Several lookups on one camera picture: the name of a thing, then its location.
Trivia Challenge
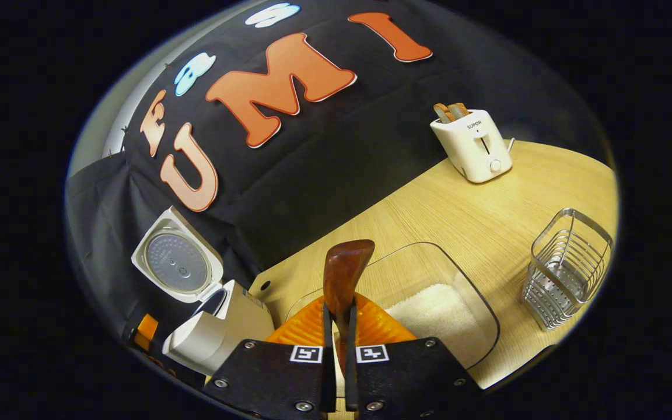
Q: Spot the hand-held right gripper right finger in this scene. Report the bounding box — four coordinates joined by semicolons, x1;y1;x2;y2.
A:
345;292;482;418

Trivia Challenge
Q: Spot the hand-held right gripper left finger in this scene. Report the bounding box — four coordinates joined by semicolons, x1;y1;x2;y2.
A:
202;295;337;418

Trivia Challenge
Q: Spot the white rice cooker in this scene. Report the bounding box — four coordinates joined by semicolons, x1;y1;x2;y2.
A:
131;205;275;377

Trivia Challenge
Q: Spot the pile of white rice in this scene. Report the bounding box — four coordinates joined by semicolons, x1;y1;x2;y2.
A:
384;283;491;368

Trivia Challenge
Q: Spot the brown wooden spoon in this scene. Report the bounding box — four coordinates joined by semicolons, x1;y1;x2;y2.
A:
323;239;376;374

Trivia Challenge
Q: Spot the metal wire chopstick holder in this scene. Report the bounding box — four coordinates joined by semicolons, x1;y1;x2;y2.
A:
521;208;614;331

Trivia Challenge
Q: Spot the clear glass dish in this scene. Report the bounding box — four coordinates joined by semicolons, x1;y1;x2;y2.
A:
285;241;501;397

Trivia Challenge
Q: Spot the black backdrop cloth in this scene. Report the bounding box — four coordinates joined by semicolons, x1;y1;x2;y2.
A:
66;0;611;351

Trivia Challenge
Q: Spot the white toaster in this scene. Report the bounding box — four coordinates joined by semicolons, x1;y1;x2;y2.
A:
430;109;513;184

